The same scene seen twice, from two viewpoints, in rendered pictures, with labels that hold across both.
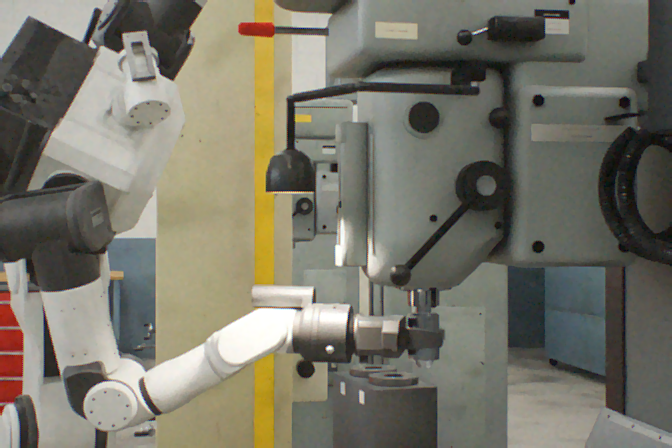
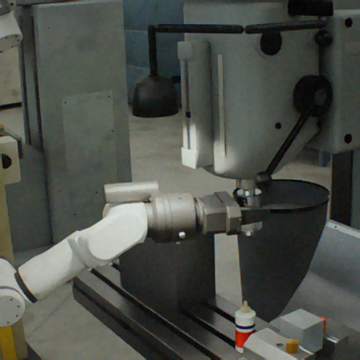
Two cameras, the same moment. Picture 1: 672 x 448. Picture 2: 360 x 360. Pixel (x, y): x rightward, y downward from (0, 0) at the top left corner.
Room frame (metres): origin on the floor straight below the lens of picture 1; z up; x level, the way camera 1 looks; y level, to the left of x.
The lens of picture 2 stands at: (0.45, 0.41, 1.66)
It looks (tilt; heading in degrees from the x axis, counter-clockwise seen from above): 17 degrees down; 340
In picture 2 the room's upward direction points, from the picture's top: 2 degrees counter-clockwise
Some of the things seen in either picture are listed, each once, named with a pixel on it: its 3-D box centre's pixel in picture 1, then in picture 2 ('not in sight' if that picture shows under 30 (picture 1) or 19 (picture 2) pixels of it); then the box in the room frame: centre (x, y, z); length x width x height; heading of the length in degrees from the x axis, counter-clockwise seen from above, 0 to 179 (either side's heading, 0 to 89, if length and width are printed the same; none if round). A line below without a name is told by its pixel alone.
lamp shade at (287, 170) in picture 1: (290, 170); (154, 93); (1.46, 0.07, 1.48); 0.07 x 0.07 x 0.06
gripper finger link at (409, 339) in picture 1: (420, 339); (253, 216); (1.50, -0.12, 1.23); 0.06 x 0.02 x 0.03; 80
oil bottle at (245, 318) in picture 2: not in sight; (245, 325); (1.55, -0.13, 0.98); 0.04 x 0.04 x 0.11
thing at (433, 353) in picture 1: (423, 339); (249, 212); (1.53, -0.13, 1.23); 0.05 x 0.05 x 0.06
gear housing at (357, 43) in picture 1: (451, 37); not in sight; (1.54, -0.17, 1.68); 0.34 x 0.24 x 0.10; 102
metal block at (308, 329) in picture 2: not in sight; (301, 333); (1.38, -0.16, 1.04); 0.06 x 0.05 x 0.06; 14
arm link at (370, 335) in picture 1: (362, 336); (200, 216); (1.55, -0.04, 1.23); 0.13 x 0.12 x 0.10; 170
